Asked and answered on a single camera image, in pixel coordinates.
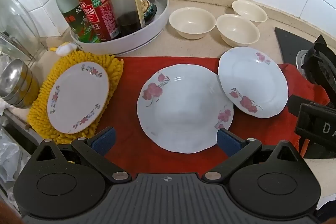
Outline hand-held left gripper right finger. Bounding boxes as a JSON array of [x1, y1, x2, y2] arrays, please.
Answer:
[[202, 128, 300, 184]]

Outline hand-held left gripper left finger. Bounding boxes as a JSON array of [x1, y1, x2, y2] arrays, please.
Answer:
[[35, 127, 132, 184]]

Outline large pink floral plate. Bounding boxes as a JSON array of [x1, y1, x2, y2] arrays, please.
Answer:
[[136, 63, 235, 154]]

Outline cream bowl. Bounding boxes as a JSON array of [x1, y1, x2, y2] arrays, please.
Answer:
[[231, 0, 268, 24], [169, 7, 216, 40], [216, 14, 260, 47]]

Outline red cloth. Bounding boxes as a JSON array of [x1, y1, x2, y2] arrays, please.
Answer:
[[96, 56, 331, 174]]

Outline small floral rim plate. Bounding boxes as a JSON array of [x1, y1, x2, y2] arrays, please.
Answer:
[[47, 62, 110, 134]]

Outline black burner grate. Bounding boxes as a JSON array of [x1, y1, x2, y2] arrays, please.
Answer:
[[301, 34, 336, 85]]

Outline medium pink floral plate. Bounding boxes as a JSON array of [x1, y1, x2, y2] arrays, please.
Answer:
[[218, 47, 289, 119]]

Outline metal pot rim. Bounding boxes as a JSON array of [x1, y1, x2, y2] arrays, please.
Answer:
[[296, 49, 310, 75]]

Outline yellow chenille mat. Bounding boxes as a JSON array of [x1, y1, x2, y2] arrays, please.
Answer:
[[27, 49, 124, 145]]

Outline clear plastic bag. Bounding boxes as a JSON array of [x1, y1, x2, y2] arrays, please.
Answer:
[[0, 130, 29, 182]]

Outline small white yellow plush piece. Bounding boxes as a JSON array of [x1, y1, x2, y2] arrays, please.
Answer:
[[51, 42, 75, 57]]

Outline stack of steel cups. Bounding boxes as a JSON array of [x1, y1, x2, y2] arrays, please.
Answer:
[[0, 58, 40, 109]]

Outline white round turntable tray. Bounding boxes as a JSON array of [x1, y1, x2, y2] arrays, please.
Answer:
[[70, 0, 170, 57]]

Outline dark jar with label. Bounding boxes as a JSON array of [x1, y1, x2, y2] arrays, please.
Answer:
[[142, 0, 158, 26]]

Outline green glass bottle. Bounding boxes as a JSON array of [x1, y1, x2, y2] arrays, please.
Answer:
[[45, 0, 101, 43]]

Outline glass pot lid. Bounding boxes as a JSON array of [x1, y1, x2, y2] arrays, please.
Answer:
[[0, 0, 46, 62]]

